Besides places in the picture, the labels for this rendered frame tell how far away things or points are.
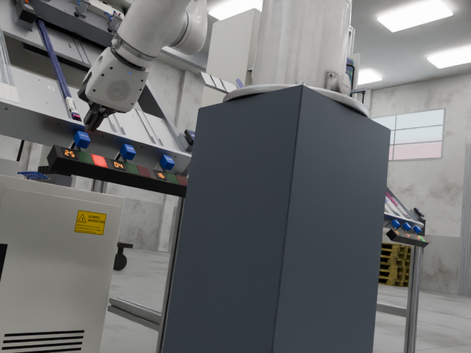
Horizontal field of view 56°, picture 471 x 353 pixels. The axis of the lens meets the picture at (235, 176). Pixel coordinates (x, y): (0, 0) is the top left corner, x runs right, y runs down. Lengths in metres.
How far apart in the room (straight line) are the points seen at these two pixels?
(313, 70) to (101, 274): 1.01
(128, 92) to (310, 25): 0.44
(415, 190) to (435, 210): 0.74
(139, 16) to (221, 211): 0.44
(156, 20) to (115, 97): 0.17
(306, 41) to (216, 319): 0.34
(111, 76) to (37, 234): 0.57
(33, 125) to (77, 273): 0.53
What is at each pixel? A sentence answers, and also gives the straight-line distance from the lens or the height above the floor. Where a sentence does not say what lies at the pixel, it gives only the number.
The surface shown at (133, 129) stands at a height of 0.77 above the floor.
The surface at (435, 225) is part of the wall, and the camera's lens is 11.82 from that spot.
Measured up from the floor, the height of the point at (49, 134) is 0.70.
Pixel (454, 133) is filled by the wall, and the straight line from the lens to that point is 12.11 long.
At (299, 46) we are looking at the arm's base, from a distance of 0.56.
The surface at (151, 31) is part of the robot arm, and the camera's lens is 0.84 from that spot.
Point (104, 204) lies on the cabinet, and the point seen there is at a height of 0.59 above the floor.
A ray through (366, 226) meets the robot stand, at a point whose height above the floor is 0.57.
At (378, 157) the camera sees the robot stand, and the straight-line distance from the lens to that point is 0.58.
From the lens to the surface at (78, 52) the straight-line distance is 1.40.
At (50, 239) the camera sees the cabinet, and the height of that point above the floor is 0.47.
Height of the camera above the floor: 0.53
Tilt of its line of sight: 8 degrees up
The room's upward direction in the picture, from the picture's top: 8 degrees clockwise
